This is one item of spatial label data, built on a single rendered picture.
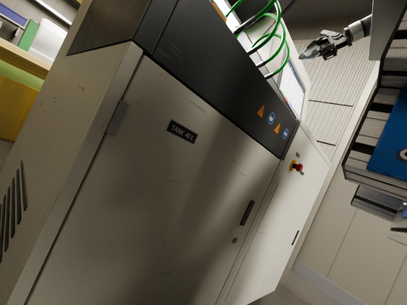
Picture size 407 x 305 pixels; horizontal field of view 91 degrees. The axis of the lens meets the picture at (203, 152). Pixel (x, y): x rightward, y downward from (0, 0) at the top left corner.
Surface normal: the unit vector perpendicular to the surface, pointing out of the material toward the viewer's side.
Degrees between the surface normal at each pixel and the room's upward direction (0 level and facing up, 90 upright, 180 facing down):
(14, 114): 90
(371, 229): 90
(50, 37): 72
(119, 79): 90
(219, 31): 90
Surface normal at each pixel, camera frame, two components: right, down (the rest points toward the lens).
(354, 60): -0.58, -0.28
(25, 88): 0.73, 0.33
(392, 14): -0.42, 0.91
